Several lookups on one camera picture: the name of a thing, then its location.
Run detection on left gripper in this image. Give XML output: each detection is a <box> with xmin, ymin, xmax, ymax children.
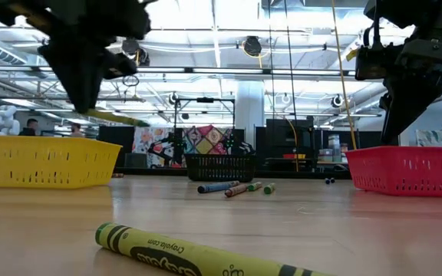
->
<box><xmin>38</xmin><ymin>34</ymin><xmax>137</xmax><ymax>113</ymax></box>

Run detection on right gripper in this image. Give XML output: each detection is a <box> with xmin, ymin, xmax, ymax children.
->
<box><xmin>378</xmin><ymin>40</ymin><xmax>442</xmax><ymax>146</ymax></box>

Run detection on person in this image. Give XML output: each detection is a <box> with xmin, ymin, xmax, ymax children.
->
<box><xmin>69</xmin><ymin>122</ymin><xmax>86</xmax><ymax>138</ymax></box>
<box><xmin>18</xmin><ymin>118</ymin><xmax>40</xmax><ymax>136</ymax></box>

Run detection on black partition panel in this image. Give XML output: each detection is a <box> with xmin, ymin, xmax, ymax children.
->
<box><xmin>320</xmin><ymin>129</ymin><xmax>383</xmax><ymax>151</ymax></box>
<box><xmin>97</xmin><ymin>125</ymin><xmax>136</xmax><ymax>169</ymax></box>

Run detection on red plastic basket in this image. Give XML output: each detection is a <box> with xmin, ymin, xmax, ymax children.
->
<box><xmin>345</xmin><ymin>146</ymin><xmax>442</xmax><ymax>199</ymax></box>

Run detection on floral patterned cloth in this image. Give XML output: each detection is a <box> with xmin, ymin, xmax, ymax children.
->
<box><xmin>132</xmin><ymin>126</ymin><xmax>176</xmax><ymax>169</ymax></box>

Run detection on stacked storage boxes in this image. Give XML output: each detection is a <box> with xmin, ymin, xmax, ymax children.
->
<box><xmin>318</xmin><ymin>133</ymin><xmax>349</xmax><ymax>163</ymax></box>

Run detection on yellow plastic basket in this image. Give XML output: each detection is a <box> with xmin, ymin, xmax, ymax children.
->
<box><xmin>0</xmin><ymin>134</ymin><xmax>123</xmax><ymax>190</ymax></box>

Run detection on black cabinet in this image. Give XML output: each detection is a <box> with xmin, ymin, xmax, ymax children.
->
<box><xmin>265</xmin><ymin>117</ymin><xmax>316</xmax><ymax>173</ymax></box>

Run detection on colourful patchwork quilt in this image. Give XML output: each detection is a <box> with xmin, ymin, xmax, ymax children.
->
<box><xmin>184</xmin><ymin>124</ymin><xmax>234</xmax><ymax>156</ymax></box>

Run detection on ceiling light bar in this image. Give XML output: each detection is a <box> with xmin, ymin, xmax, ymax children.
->
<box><xmin>0</xmin><ymin>64</ymin><xmax>356</xmax><ymax>77</ymax></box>

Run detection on white column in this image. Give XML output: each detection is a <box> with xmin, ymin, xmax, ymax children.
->
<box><xmin>236</xmin><ymin>80</ymin><xmax>266</xmax><ymax>149</ymax></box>

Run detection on black plastic basket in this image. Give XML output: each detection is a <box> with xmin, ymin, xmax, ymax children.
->
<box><xmin>185</xmin><ymin>153</ymin><xmax>259</xmax><ymax>183</ymax></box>

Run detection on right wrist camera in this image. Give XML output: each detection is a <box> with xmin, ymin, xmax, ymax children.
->
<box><xmin>355</xmin><ymin>44</ymin><xmax>402</xmax><ymax>82</ymax></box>

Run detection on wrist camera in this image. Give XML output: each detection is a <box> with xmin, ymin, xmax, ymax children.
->
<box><xmin>355</xmin><ymin>44</ymin><xmax>402</xmax><ymax>82</ymax></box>
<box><xmin>101</xmin><ymin>0</ymin><xmax>153</xmax><ymax>39</ymax></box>

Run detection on yellow cable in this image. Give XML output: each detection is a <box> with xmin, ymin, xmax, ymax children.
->
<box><xmin>331</xmin><ymin>0</ymin><xmax>358</xmax><ymax>151</ymax></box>

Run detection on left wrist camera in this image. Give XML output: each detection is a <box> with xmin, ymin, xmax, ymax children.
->
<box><xmin>101</xmin><ymin>0</ymin><xmax>153</xmax><ymax>39</ymax></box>

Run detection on black aluminium table frame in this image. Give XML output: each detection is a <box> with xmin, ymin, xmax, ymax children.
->
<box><xmin>111</xmin><ymin>167</ymin><xmax>351</xmax><ymax>179</ymax></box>

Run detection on black metal frame stand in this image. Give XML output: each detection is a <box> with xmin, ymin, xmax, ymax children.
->
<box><xmin>173</xmin><ymin>97</ymin><xmax>236</xmax><ymax>166</ymax></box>

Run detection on thin black hanging cable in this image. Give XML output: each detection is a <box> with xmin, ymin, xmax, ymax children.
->
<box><xmin>267</xmin><ymin>0</ymin><xmax>276</xmax><ymax>120</ymax></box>

